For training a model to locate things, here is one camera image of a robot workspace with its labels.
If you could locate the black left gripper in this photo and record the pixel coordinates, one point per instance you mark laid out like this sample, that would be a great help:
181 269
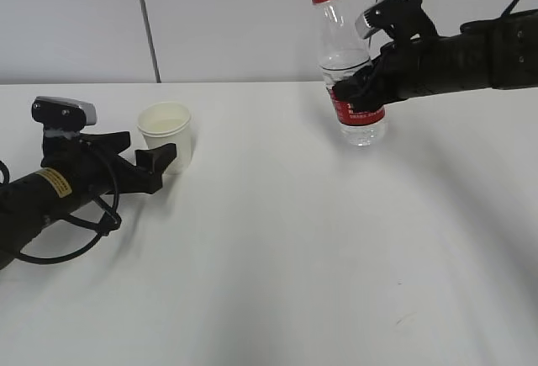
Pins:
92 162

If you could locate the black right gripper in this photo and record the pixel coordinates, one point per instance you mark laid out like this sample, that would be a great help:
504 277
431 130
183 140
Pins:
391 77

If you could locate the white paper cup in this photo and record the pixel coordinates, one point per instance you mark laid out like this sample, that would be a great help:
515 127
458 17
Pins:
168 122

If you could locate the Nongfu Spring water bottle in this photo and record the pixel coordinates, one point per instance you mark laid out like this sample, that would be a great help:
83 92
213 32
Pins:
341 53

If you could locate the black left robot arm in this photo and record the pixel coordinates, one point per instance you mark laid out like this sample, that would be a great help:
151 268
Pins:
40 199

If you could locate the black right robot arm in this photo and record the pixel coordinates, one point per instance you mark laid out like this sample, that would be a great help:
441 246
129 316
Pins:
498 53

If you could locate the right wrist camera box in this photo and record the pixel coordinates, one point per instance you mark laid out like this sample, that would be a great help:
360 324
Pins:
401 20

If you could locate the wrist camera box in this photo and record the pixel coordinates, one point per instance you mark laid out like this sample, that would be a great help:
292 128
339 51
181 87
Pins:
401 20
63 117

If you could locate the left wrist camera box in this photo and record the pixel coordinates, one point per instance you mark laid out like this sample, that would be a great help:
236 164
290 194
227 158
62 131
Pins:
63 117

